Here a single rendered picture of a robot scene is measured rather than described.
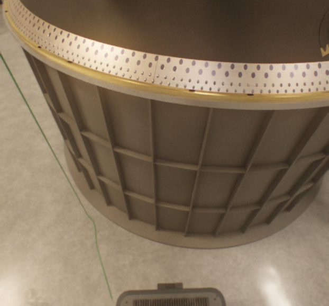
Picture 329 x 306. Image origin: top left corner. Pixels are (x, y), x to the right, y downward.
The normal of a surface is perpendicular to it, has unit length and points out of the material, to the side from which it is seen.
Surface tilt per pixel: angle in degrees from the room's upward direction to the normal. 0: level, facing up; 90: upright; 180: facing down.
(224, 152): 90
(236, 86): 43
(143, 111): 90
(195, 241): 0
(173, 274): 0
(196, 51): 62
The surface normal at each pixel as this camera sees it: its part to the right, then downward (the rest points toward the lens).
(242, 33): -0.05, 0.36
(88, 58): -0.32, -0.03
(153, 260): 0.01, -0.65
